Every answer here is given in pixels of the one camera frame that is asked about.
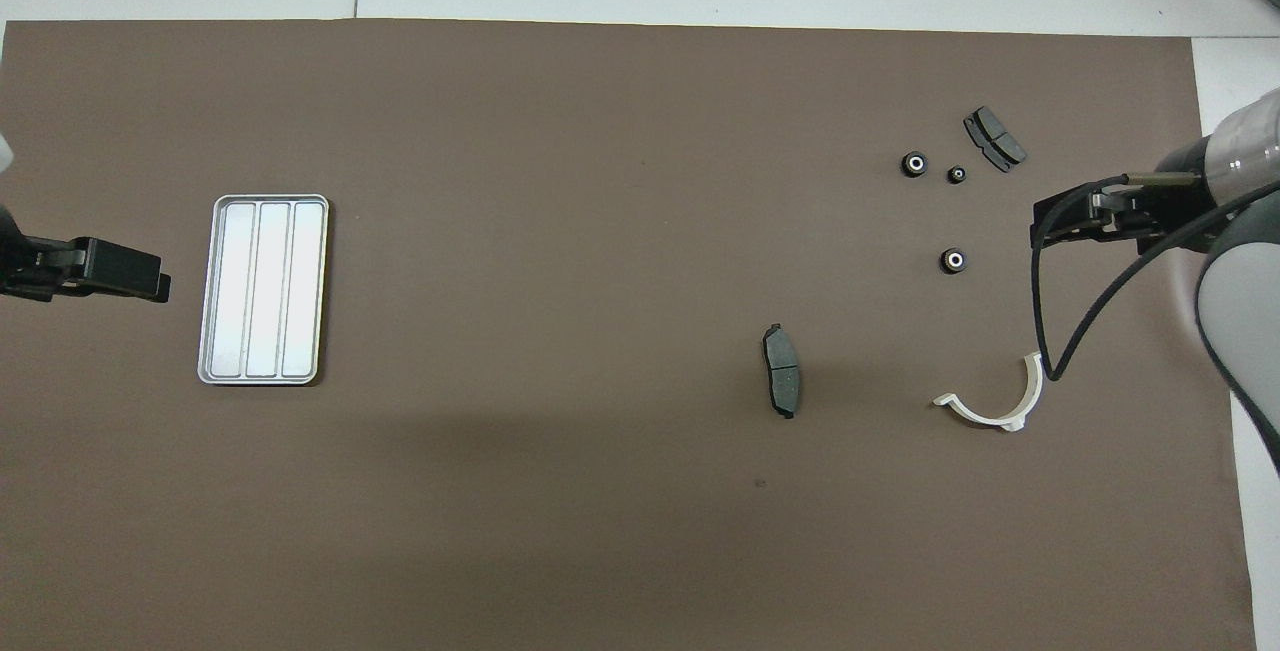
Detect silver metal tray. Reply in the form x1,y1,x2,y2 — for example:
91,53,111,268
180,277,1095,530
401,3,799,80
197,193,330,387

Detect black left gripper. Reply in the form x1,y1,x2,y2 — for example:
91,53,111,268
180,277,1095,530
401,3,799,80
0,206,172,305

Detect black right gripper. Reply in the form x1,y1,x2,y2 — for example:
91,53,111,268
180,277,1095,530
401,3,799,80
1031,134,1217,254

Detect grooved grey brake pad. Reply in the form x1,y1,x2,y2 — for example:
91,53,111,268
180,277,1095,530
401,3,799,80
962,106,1028,174

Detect white semicircular plastic bracket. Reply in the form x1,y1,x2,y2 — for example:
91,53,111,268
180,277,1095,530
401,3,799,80
932,351,1046,432

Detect brown table mat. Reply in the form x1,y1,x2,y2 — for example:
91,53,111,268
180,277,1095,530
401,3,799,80
0,19,1259,651

